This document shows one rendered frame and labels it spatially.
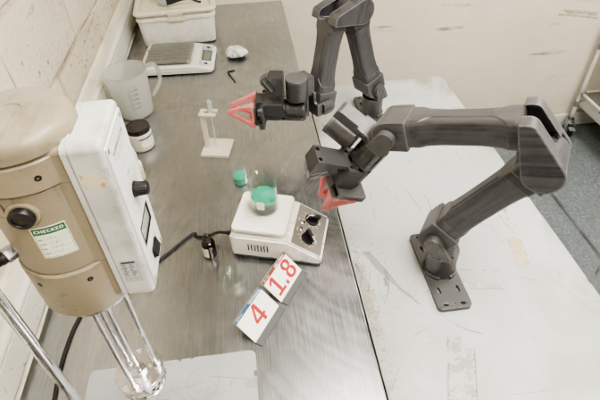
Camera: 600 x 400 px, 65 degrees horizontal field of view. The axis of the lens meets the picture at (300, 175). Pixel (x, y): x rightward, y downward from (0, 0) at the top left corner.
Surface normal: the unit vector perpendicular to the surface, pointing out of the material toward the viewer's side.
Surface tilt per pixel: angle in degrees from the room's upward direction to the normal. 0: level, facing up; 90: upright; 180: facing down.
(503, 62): 90
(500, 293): 0
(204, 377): 0
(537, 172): 90
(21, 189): 90
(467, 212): 88
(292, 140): 0
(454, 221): 79
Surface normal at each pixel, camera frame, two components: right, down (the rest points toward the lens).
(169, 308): -0.02, -0.75
